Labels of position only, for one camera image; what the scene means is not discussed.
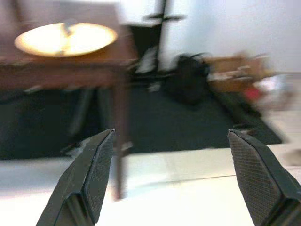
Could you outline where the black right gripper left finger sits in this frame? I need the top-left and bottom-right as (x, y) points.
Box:
(35, 128), (116, 226)

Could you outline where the brown cardboard box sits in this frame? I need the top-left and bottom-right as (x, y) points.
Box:
(206, 53), (273, 94)

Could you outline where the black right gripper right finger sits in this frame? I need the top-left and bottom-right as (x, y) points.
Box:
(227, 129), (301, 226)

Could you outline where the black bag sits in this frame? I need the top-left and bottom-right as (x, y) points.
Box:
(164, 53), (212, 105)

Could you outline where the round yellow plate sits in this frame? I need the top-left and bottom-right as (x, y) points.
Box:
(14, 22), (118, 58)

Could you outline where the black floor rug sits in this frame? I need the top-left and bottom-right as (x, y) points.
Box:
(0, 88), (283, 161)

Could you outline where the brown wooden table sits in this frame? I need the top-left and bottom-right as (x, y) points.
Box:
(0, 2), (139, 201)

